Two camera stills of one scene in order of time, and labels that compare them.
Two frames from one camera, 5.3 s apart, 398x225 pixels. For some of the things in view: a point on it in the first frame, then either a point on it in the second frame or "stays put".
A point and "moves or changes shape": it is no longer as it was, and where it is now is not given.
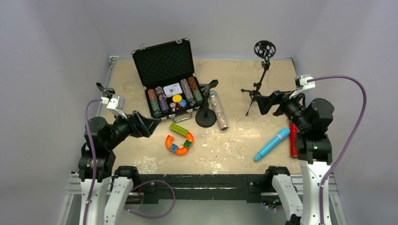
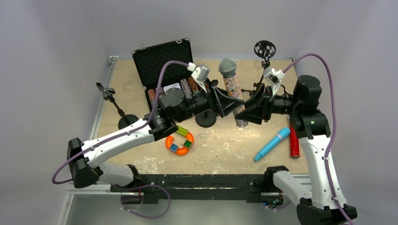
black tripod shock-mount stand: (266, 49) stays put
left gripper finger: (146, 131) -> (227, 104)
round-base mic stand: (206, 117) stays put
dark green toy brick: (187, 144) stays put
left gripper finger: (148, 124) -> (214, 84)
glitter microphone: (220, 115) moves or changes shape
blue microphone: (284, 133) stays put
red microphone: (294, 130) stays put
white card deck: (173, 89) stays put
